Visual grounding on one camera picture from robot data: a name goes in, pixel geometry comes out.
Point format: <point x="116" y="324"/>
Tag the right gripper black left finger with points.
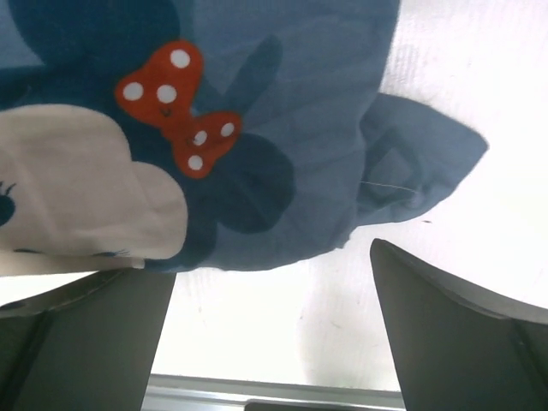
<point x="88" y="345"/>

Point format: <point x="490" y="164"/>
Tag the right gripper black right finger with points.
<point x="455" y="344"/>

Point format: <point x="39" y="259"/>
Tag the blue patterned pillowcase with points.
<point x="240" y="135"/>

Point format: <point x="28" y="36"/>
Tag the aluminium mounting rail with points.
<point x="189" y="393"/>

